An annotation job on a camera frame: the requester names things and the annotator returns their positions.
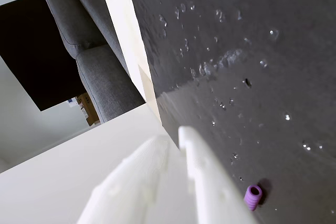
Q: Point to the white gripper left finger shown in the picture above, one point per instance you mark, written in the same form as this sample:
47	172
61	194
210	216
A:
136	182

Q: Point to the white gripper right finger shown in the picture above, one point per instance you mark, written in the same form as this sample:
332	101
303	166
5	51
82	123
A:
210	187

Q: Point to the purple ribbed pen grip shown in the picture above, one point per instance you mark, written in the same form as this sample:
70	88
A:
252	197

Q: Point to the brown cardboard box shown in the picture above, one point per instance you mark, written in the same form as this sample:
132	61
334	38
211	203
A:
90	110

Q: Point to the gray fabric sofa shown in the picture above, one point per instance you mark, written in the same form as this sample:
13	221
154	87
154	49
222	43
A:
99	77

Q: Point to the dark gray table mat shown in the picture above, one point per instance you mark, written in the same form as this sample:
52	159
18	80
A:
249	64

